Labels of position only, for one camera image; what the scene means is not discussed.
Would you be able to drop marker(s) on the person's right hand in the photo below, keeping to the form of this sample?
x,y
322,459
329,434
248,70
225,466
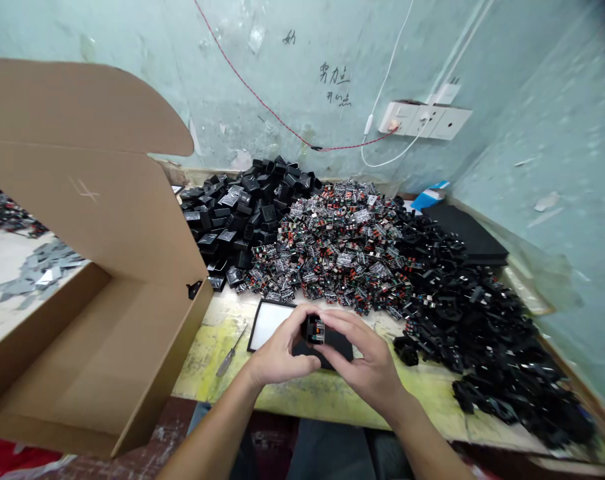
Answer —
x,y
367,357

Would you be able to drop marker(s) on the person's left hand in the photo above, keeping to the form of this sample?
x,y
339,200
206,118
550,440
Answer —
x,y
277,352

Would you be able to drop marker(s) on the person's right thumb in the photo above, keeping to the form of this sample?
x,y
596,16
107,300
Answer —
x,y
332,352

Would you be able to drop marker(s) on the person's left thumb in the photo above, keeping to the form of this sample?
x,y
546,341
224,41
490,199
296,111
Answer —
x,y
309,362

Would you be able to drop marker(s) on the person's right index finger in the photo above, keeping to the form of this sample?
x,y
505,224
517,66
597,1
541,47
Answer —
x,y
339,322

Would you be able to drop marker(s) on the person's left fingers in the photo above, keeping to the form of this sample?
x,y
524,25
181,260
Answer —
x,y
296,325

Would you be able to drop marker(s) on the small black electronic module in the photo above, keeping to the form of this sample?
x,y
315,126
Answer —
x,y
313,330

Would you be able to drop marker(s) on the black tray with white sheet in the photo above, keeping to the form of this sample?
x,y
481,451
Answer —
x,y
274,322

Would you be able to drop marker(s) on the small screwdriver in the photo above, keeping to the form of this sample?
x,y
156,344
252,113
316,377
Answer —
x,y
230,351

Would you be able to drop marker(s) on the pile of wound coil components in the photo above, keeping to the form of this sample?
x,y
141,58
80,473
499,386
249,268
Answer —
x,y
332,245

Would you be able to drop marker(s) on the person's legs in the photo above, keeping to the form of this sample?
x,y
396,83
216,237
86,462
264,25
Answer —
x,y
327,450

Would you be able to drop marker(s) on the single black plastic clip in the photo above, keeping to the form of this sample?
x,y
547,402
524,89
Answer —
x,y
194,289

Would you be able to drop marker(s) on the pile of black plastic caps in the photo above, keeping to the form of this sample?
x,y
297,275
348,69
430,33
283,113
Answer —
x,y
242,215

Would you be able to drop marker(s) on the pile of black plastic bases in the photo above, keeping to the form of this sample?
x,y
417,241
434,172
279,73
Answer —
x,y
482,320

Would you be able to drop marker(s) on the blue and white packet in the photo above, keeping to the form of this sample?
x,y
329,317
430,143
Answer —
x,y
428,195

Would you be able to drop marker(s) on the black foam sheet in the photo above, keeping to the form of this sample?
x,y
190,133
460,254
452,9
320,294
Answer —
x,y
469,232

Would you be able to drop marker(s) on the clear plastic bag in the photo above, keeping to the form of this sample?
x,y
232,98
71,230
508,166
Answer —
x,y
535,280

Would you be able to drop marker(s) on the open brown cardboard box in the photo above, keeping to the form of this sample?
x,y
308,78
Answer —
x,y
82,250

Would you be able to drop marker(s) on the white plug adapter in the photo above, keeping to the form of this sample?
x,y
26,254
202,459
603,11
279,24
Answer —
x,y
448,91

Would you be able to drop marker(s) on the pile of grey metal pieces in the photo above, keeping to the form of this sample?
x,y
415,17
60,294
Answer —
x,y
39,272

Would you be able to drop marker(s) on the pile of dark parts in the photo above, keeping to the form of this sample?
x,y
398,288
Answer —
x,y
7,212

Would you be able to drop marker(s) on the white wall socket strip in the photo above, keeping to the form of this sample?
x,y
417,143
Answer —
x,y
424,120

